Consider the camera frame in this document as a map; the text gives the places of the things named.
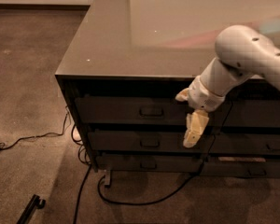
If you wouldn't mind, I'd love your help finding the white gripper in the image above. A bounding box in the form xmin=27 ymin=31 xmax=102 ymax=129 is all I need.
xmin=175 ymin=76 xmax=225 ymax=148

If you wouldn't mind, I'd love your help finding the grey drawer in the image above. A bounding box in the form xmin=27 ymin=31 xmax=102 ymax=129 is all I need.
xmin=88 ymin=131 xmax=214 ymax=153
xmin=201 ymin=158 xmax=280 ymax=178
xmin=74 ymin=94 xmax=232 ymax=127
xmin=96 ymin=154 xmax=203 ymax=173
xmin=225 ymin=100 xmax=280 ymax=128
xmin=210 ymin=133 xmax=280 ymax=156

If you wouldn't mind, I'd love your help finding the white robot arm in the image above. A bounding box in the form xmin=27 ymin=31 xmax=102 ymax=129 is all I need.
xmin=175 ymin=25 xmax=280 ymax=148

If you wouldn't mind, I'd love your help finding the grey drawer cabinet counter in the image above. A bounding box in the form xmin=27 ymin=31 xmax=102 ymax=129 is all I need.
xmin=55 ymin=0 xmax=280 ymax=175

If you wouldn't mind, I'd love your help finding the thick black floor cable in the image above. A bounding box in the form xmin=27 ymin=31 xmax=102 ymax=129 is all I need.
xmin=97 ymin=171 xmax=199 ymax=207

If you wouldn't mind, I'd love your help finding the thin black power cable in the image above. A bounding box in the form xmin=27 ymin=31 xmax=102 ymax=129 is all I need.
xmin=0 ymin=107 xmax=71 ymax=163

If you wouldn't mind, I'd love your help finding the black straight floor cable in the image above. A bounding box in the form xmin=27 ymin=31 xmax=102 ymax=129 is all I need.
xmin=72 ymin=164 xmax=92 ymax=224

